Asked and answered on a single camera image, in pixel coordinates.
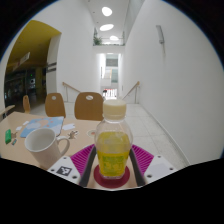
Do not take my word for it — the small wooden side table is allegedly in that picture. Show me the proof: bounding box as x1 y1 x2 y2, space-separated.
0 104 16 118

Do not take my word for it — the wooden stair handrail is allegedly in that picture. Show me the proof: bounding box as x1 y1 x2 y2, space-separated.
62 81 81 103
122 80 141 104

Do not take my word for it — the white ceramic mug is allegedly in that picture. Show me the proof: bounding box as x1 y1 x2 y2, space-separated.
24 127 72 171

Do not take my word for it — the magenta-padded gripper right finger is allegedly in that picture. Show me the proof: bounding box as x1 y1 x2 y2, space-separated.
128 143 180 187

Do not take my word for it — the group of round ceiling lights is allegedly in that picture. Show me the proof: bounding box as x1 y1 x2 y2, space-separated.
98 5 121 42

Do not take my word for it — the small bunch of keys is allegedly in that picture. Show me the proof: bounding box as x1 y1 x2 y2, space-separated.
67 130 80 140

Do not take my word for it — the colourful printed paper sheet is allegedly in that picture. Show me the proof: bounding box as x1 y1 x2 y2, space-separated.
20 116 65 139

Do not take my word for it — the clear bottle with yellow drink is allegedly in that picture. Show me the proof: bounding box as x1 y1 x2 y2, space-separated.
94 98 134 181

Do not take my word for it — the wooden chair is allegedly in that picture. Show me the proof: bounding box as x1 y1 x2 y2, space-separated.
22 94 32 115
44 92 67 119
74 92 105 122

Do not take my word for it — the dark shop shelf unit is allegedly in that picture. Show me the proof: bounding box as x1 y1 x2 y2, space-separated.
3 68 48 105

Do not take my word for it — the green potted plant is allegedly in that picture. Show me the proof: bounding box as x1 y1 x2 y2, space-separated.
92 31 103 46

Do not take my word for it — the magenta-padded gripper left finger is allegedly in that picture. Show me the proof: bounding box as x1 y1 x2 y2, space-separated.
47 143 98 188

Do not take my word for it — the round paper sticker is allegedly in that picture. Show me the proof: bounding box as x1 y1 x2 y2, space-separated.
86 129 98 138

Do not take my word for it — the hanging white sign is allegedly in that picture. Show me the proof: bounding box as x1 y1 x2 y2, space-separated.
12 51 31 72

